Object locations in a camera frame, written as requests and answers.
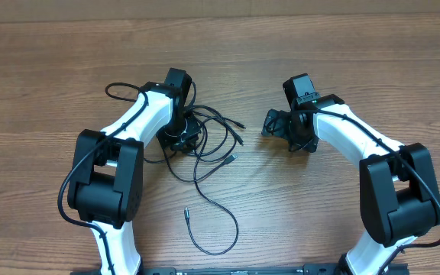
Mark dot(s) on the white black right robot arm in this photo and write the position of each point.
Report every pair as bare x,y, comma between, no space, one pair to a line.
398,190

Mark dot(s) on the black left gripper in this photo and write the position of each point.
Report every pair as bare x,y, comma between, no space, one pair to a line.
191,139

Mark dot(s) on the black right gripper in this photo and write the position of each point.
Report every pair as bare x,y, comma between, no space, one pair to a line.
272,124

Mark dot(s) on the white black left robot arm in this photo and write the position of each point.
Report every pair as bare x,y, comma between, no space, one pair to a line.
103,189

